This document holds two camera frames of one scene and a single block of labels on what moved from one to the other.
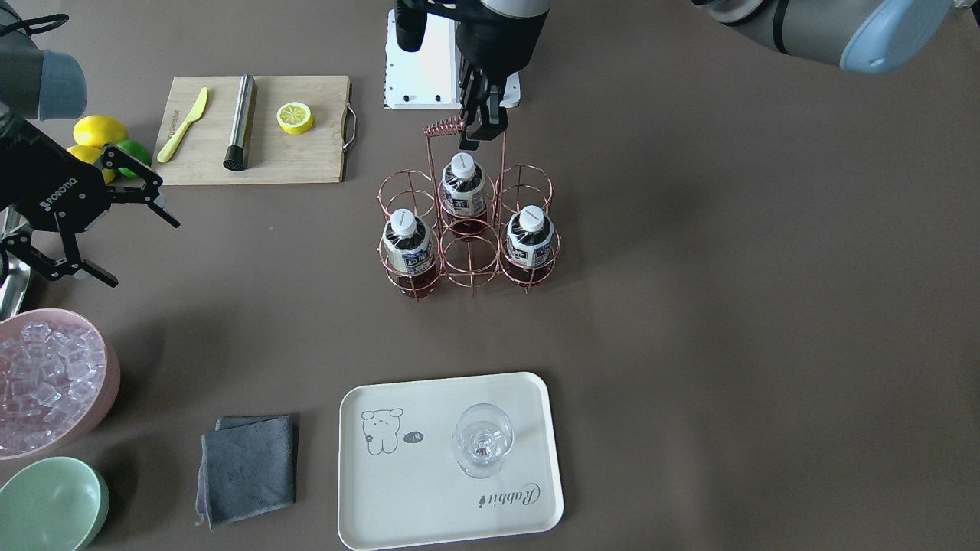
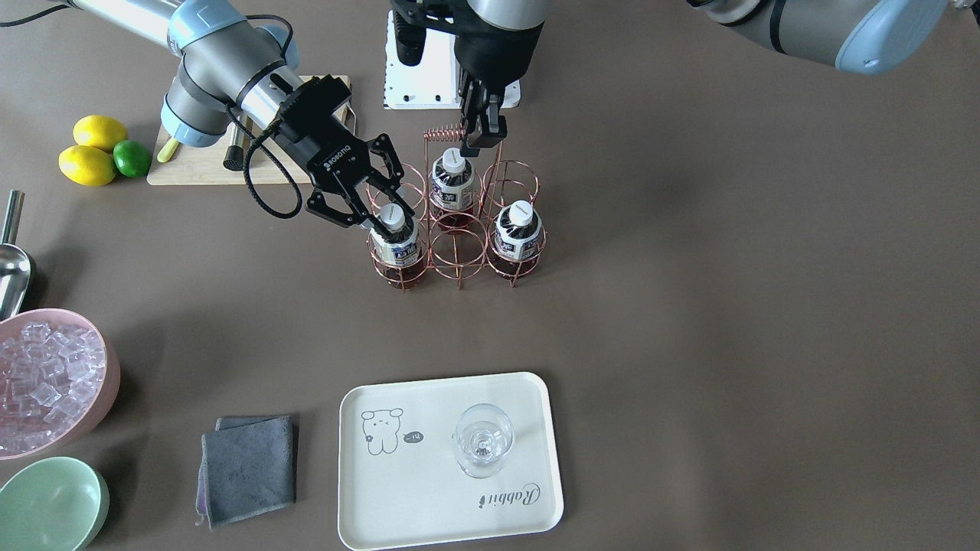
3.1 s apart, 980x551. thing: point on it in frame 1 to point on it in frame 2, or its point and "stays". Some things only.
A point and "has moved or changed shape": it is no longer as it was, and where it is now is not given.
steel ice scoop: (14, 288) stays
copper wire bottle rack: (471, 218) has moved or changed shape
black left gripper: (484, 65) stays
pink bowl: (60, 375) stays
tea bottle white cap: (403, 221) has moved or changed shape
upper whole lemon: (98, 131) stays
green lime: (136, 149) stays
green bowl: (53, 503) stays
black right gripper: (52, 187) to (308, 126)
